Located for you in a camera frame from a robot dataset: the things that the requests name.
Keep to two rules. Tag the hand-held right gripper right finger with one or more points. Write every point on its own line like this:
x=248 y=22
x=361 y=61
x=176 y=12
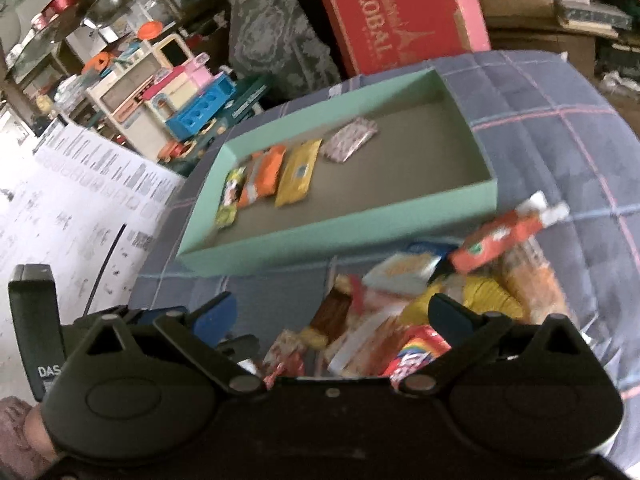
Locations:
x=445 y=314

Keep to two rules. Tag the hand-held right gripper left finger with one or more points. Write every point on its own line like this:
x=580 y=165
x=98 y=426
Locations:
x=219 y=316

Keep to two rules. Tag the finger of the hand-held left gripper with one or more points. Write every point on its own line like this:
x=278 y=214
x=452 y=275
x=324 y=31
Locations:
x=244 y=351

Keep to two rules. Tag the pile of assorted snack packets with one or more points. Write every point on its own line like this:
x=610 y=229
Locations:
x=400 y=305

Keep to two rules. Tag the green cardboard box tray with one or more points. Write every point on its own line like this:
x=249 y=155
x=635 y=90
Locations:
x=400 y=160

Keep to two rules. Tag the person's left forearm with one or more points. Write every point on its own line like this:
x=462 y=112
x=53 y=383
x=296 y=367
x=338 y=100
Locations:
x=17 y=437

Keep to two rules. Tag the orange-red white-ended snack packet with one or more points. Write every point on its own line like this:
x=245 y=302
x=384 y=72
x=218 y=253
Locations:
x=495 y=240

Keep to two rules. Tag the thin black rod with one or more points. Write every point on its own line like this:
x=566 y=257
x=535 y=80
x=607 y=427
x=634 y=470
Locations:
x=105 y=270

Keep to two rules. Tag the cartoon print snack packet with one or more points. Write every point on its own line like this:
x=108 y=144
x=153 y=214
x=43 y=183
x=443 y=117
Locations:
x=227 y=200

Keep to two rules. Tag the white printed instruction sheet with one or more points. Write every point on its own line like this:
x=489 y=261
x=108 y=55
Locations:
x=60 y=210

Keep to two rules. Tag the white and orange snack packet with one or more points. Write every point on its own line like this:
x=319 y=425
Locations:
x=247 y=185

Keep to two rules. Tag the yellow snack bar packet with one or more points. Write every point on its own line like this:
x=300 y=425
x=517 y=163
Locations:
x=297 y=172

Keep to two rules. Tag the pink patterned snack packet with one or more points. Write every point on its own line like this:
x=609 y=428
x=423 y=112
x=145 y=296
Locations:
x=350 y=140

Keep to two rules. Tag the blue toy block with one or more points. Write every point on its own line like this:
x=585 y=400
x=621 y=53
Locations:
x=200 y=107

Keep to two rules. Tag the dark green box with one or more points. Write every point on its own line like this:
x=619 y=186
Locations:
x=247 y=100

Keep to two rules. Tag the toy kitchen set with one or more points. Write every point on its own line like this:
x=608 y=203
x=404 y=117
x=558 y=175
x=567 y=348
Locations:
x=130 y=90

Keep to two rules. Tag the grey patterned cushion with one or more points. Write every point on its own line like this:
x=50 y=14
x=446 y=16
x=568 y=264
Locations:
x=280 y=40

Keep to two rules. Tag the orange round lid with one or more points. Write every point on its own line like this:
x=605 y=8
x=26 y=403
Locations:
x=150 y=30

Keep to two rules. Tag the red cardboard box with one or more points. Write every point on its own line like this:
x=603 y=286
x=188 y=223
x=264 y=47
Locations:
x=395 y=15

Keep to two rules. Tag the red bowl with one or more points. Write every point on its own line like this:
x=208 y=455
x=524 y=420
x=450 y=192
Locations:
x=65 y=2

